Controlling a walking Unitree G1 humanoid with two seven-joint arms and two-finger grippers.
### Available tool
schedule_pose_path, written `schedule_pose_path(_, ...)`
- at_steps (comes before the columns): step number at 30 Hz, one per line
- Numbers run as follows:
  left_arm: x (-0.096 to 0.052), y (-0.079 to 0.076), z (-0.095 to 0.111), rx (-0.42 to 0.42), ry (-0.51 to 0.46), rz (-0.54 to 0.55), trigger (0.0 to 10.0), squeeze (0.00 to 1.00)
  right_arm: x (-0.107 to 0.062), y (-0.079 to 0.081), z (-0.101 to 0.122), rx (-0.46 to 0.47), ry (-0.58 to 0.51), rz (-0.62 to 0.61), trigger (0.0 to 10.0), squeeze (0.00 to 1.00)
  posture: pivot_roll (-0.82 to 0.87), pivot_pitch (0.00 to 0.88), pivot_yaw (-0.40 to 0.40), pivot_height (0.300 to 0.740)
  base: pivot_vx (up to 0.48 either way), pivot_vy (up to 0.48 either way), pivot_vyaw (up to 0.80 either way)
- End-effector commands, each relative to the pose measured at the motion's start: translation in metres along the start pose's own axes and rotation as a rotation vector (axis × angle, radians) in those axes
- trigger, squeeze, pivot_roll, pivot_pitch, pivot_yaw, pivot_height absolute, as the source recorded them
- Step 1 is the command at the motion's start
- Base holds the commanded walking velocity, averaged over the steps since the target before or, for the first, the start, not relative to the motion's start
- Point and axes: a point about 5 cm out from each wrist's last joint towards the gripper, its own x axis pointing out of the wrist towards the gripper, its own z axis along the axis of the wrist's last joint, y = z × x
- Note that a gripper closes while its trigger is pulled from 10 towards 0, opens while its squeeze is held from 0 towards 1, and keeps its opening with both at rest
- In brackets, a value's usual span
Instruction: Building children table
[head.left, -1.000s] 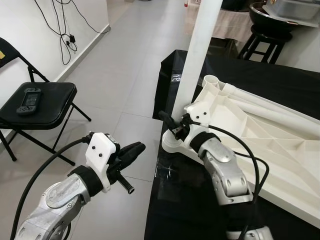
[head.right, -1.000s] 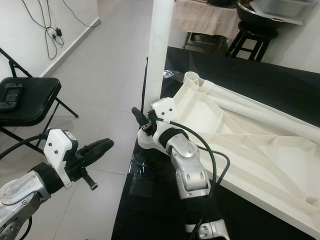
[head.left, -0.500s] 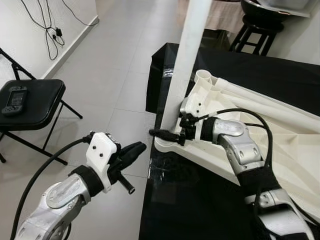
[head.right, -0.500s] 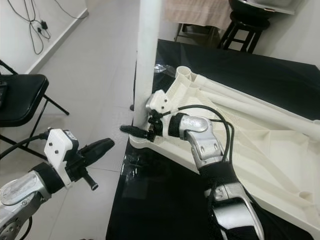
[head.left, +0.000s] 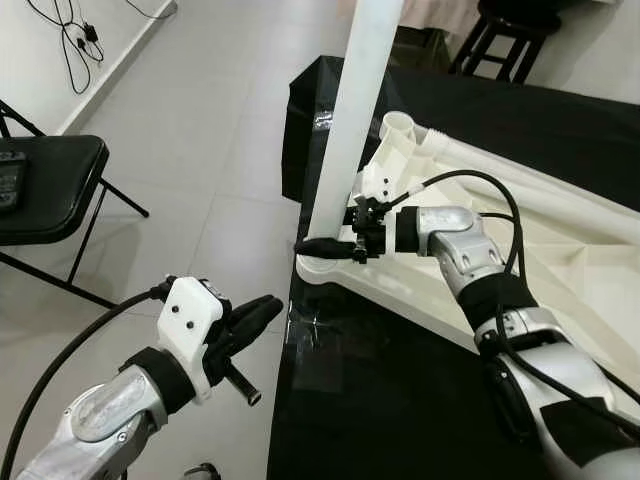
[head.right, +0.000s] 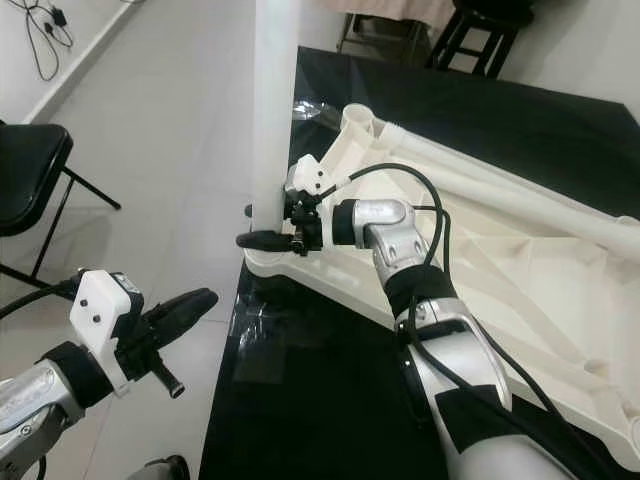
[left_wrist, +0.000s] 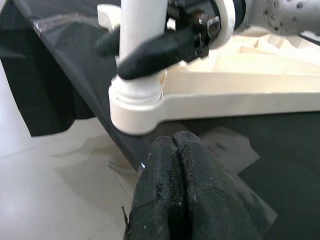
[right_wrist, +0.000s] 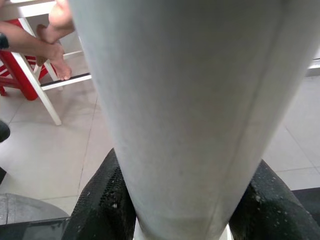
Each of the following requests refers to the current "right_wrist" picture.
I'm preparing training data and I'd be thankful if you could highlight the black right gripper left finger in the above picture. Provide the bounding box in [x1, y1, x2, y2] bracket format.
[61, 147, 137, 240]

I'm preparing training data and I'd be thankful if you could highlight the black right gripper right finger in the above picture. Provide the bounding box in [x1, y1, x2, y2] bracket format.
[228, 159, 320, 240]

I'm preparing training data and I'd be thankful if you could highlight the white plastic table leg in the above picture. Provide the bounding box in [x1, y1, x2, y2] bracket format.
[68, 0, 320, 240]

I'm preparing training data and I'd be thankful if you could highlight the person hand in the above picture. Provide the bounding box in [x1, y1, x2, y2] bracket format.
[36, 42, 66, 67]

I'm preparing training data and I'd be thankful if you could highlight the white wooden chair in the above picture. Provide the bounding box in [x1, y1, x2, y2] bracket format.
[0, 0, 93, 126]

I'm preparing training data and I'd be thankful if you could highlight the person bare foot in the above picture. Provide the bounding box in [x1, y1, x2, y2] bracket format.
[36, 23, 73, 81]
[48, 0, 76, 44]

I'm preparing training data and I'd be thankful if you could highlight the red wooden stool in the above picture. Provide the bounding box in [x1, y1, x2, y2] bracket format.
[0, 18, 51, 102]

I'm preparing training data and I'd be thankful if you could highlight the black wristwatch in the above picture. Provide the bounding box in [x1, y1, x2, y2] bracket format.
[0, 32, 10, 50]

